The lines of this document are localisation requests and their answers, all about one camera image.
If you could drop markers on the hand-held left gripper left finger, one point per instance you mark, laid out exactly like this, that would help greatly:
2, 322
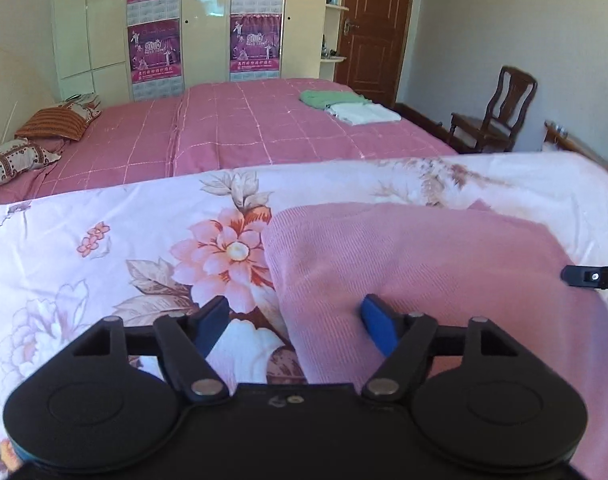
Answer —
211, 322

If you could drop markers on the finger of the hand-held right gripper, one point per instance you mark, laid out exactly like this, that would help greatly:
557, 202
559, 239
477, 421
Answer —
594, 277

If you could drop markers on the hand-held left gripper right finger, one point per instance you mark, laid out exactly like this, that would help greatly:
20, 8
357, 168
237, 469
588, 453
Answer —
379, 324

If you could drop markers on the pink knit sweater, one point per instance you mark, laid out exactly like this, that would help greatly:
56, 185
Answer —
434, 270

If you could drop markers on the white floral quilt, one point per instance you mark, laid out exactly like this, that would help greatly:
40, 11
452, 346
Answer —
109, 260

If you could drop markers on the wooden side table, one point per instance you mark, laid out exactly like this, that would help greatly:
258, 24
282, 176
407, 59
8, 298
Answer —
574, 145

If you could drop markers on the pink checked bedspread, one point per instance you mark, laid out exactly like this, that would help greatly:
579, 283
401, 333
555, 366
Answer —
234, 130

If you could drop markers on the dark wooden chair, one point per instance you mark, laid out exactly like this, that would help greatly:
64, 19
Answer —
514, 95

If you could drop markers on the folded white cloth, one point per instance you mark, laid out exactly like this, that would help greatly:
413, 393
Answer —
364, 113

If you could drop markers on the folded green cloth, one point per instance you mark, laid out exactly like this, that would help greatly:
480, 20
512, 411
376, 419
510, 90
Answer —
331, 98

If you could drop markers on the patterned cream pillow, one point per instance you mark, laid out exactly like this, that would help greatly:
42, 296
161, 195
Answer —
81, 105
14, 160

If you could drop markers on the orange striped pillow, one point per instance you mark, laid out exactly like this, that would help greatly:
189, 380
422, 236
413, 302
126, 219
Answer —
51, 124

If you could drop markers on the small dark bottles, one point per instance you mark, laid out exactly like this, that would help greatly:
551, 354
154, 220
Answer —
328, 49

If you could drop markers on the brown wooden door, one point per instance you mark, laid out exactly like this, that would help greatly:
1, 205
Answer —
376, 30

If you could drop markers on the cream glossy wardrobe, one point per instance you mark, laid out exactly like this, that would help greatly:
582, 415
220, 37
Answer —
204, 25

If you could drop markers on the cream round headboard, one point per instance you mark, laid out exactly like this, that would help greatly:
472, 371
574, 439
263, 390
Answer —
9, 95

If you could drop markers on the cream corner shelf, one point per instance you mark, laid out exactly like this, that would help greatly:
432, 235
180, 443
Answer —
334, 20

